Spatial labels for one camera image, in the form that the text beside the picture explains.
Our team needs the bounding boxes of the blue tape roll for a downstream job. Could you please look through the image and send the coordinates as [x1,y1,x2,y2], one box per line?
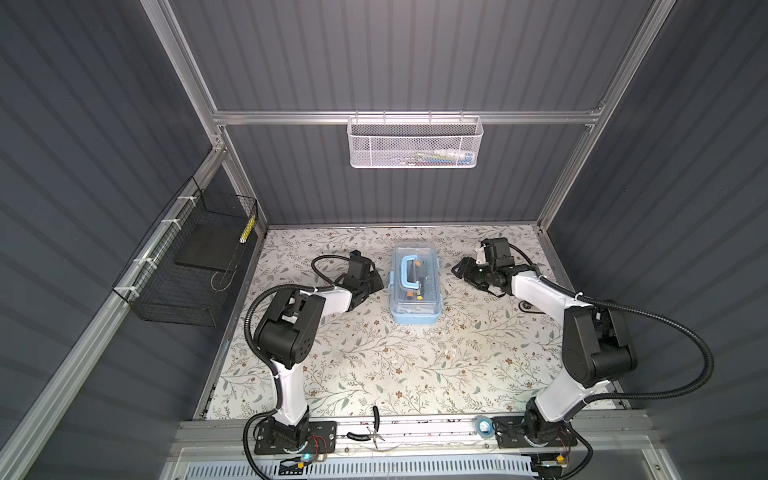
[472,415,495,440]

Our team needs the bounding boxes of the black pad in basket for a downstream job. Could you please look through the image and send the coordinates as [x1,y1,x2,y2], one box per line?
[174,224,240,272]

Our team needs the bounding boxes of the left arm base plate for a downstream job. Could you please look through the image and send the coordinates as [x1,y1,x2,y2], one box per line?
[252,418,338,455]

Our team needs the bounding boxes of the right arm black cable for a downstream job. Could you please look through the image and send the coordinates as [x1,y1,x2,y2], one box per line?
[507,242,716,403]

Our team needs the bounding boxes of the grey black stapler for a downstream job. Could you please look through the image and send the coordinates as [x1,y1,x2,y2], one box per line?
[518,301,544,315]

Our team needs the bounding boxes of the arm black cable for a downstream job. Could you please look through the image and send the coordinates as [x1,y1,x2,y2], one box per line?
[242,254,355,480]
[507,242,716,403]

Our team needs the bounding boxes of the black wire basket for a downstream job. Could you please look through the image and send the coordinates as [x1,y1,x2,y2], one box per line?
[113,178,259,327]

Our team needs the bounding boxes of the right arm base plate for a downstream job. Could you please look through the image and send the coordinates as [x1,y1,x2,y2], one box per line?
[491,415,578,449]

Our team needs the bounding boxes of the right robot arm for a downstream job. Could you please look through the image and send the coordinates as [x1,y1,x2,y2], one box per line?
[451,257,637,446]

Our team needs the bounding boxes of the yellow marker pen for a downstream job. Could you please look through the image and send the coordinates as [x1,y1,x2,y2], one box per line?
[239,215,257,244]

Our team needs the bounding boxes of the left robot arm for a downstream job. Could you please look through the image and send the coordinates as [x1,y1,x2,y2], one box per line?
[243,270,384,429]

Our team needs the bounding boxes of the black pliers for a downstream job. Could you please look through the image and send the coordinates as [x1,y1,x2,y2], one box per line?
[345,405,383,451]

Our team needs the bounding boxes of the white wire mesh basket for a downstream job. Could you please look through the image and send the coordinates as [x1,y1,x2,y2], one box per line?
[346,114,484,169]

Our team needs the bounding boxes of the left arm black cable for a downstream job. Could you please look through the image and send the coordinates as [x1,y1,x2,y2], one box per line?
[242,254,355,480]

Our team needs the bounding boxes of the blue plastic tool box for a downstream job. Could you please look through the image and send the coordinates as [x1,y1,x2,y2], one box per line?
[388,241,443,325]

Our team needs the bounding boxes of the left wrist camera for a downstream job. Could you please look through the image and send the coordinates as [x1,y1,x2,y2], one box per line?
[347,250,376,280]

